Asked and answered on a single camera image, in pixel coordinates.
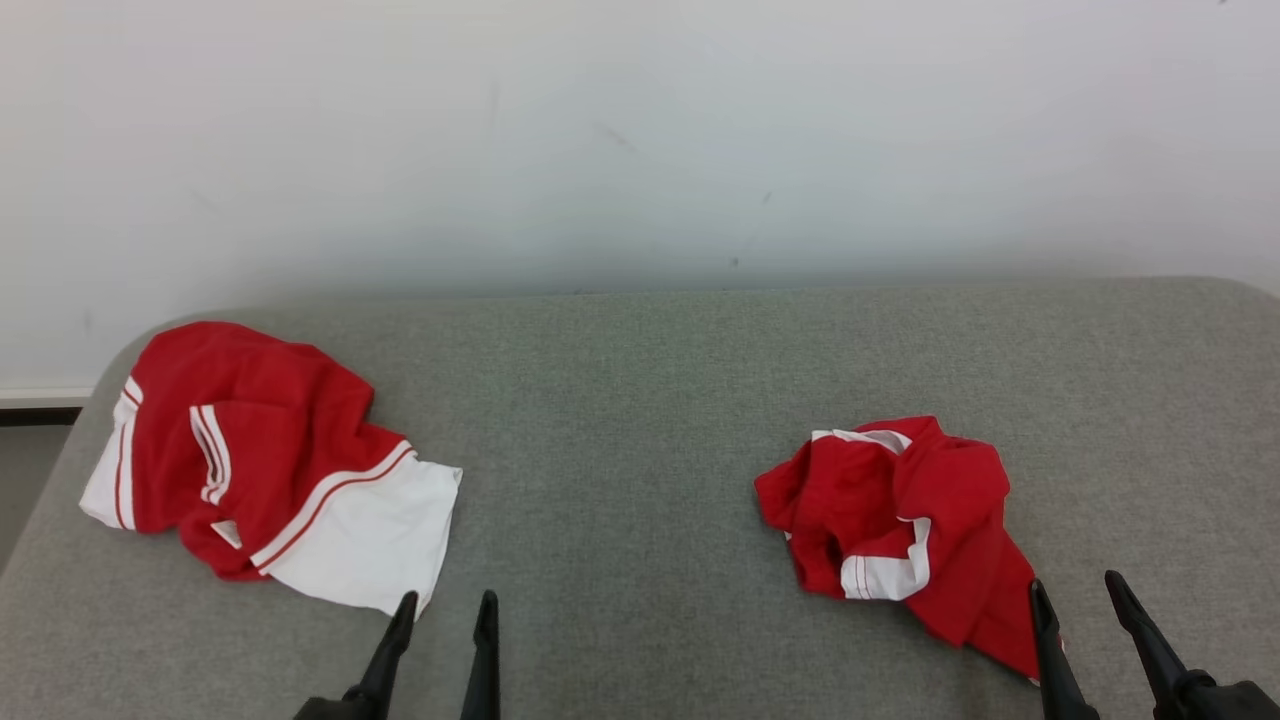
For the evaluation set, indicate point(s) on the red jersey shorts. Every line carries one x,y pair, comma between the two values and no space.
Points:
950,500

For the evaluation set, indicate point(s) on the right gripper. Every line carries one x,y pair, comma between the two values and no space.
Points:
1240,703

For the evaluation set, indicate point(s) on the white wall baseboard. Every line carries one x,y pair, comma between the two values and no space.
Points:
40,398

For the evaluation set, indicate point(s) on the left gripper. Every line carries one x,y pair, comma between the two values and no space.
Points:
322,710

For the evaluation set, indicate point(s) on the red white jersey shirt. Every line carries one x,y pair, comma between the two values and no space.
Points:
270,440

